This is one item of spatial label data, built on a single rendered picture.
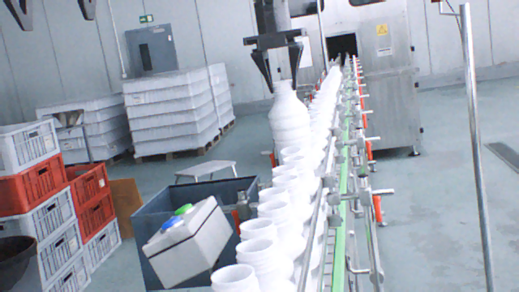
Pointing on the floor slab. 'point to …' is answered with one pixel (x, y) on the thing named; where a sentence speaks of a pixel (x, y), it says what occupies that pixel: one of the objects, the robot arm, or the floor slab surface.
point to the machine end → (391, 60)
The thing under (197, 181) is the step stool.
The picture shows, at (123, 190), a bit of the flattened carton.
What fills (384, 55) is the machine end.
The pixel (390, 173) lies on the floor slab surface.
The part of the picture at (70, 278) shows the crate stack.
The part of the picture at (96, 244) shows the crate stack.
